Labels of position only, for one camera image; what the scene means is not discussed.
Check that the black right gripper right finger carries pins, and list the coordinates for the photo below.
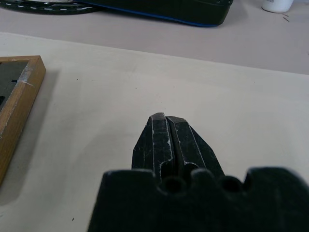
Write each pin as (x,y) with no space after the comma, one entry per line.
(193,147)

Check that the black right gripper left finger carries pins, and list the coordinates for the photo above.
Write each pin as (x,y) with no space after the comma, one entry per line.
(154,147)

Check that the black bag with blue trim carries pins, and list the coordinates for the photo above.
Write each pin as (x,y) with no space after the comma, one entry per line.
(154,9)

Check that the white plastic container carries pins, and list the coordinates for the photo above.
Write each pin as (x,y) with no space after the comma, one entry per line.
(276,5)

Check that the wooden framed board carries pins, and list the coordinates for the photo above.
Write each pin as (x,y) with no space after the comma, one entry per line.
(17,108)

